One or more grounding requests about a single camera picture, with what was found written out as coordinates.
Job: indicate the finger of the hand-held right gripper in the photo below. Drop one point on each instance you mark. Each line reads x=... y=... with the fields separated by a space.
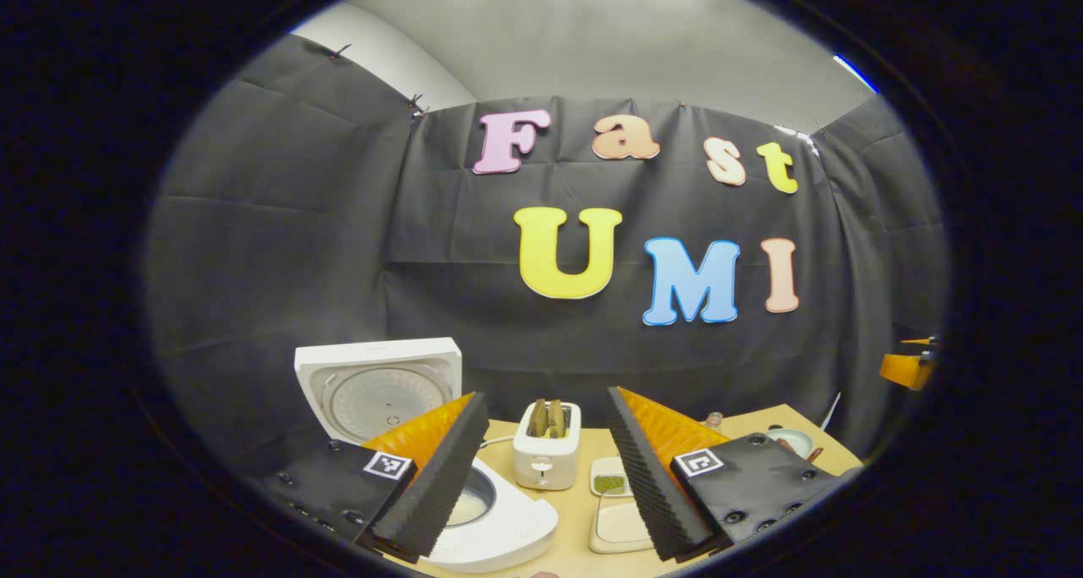
x=905 y=368

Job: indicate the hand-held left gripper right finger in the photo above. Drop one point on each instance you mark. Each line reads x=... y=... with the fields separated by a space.
x=651 y=485

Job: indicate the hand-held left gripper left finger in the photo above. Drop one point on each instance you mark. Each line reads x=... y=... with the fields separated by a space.
x=436 y=485

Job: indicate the cream box of rice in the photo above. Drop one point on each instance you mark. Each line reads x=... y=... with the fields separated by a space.
x=618 y=527

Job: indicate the white rice cooker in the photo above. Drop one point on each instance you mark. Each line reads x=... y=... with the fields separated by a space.
x=381 y=396

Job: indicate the divided tray of grains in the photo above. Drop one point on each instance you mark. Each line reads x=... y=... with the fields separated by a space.
x=607 y=481

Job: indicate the small clear glass bottle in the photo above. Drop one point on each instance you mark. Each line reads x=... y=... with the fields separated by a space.
x=715 y=420

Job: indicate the white toaster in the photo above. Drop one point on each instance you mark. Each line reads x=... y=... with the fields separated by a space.
x=546 y=464

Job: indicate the brown bread slice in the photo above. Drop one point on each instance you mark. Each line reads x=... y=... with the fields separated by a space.
x=557 y=419
x=538 y=417

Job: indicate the pale green plate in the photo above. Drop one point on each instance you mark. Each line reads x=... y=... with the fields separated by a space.
x=787 y=441

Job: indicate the black backdrop cloth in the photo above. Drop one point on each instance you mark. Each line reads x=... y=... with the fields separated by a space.
x=338 y=248

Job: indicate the small ceiling light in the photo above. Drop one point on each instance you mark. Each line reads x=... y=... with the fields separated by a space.
x=856 y=74

